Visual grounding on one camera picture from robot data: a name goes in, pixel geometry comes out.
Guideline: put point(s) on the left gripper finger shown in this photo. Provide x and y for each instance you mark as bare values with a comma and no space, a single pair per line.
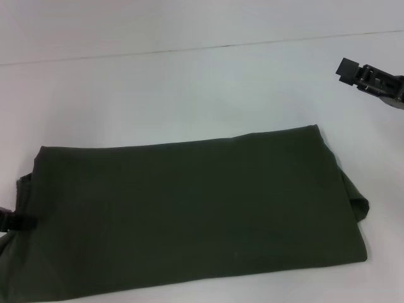
20,222

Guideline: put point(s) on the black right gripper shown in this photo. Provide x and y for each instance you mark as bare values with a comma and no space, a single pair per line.
396,102

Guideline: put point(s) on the dark green FREE t-shirt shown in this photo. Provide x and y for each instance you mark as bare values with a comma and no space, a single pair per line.
189,205

